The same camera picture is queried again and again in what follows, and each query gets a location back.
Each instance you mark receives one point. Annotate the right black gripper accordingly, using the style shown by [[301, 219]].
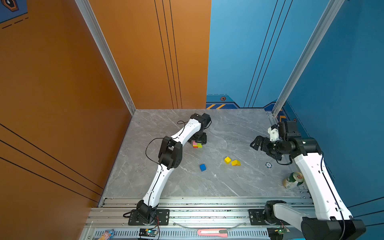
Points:
[[263, 147]]

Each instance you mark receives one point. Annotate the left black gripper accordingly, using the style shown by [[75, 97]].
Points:
[[203, 140]]

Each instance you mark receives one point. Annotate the blue wood block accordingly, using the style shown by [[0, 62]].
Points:
[[203, 167]]

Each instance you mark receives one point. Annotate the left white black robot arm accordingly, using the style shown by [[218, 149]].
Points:
[[169, 158]]

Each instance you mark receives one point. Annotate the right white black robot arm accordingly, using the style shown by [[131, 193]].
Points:
[[332, 220]]

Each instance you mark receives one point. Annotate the yellow cube block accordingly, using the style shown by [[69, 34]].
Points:
[[227, 160]]

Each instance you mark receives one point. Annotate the yellow wedge block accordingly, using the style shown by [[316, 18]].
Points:
[[236, 163]]

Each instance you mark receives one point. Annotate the right small circuit board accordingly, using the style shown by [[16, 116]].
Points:
[[282, 231]]

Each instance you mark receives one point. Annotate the pink utility knife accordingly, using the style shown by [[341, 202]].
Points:
[[222, 233]]

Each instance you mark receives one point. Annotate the green circuit board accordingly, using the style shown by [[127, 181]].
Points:
[[148, 234]]

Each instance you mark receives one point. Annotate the colourful snack wrapper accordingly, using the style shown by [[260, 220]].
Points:
[[107, 235]]

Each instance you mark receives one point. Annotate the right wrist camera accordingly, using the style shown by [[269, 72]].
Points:
[[284, 131]]

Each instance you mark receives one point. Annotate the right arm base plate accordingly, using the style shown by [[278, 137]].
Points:
[[257, 217]]

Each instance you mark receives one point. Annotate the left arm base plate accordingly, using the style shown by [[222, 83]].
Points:
[[160, 217]]

